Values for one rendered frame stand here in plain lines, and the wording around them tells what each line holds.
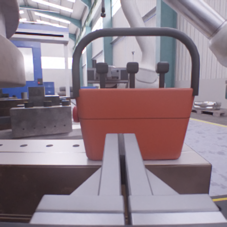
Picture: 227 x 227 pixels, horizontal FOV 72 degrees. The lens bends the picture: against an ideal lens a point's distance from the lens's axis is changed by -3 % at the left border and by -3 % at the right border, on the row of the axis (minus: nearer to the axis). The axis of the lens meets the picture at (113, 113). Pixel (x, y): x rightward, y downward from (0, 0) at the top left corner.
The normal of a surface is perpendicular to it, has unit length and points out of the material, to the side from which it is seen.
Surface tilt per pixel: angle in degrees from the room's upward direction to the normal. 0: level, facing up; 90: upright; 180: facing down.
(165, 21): 90
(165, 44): 90
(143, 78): 84
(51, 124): 90
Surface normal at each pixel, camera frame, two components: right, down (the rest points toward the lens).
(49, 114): 0.37, 0.14
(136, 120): -0.01, 0.27
